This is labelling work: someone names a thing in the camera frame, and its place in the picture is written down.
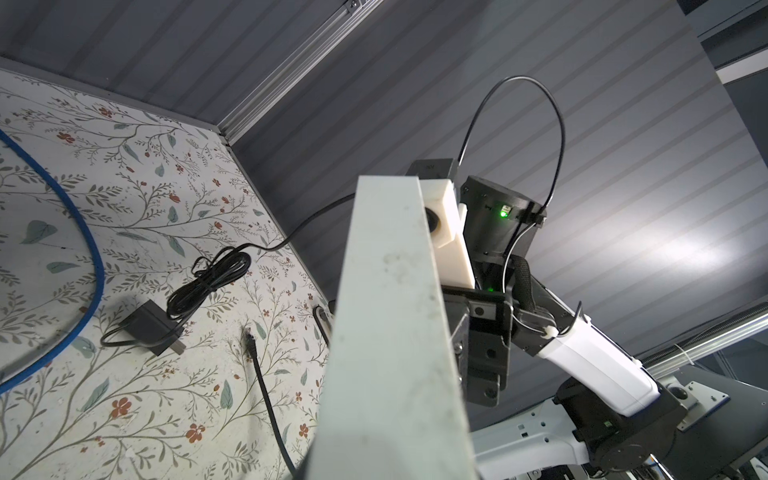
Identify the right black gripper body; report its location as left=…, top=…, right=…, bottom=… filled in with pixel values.
left=443, top=286, right=512, bottom=407

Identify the white network switch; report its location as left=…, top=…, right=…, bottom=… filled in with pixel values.
left=306, top=176, right=476, bottom=479

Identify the black ethernet cable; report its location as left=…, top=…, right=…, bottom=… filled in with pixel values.
left=241, top=326, right=298, bottom=476

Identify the small black power adapter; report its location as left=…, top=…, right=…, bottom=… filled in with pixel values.
left=100, top=193, right=355, bottom=354

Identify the blue ethernet cable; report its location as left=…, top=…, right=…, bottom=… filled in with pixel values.
left=0, top=128, right=106, bottom=396

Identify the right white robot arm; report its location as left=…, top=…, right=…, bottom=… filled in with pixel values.
left=442, top=176, right=729, bottom=479

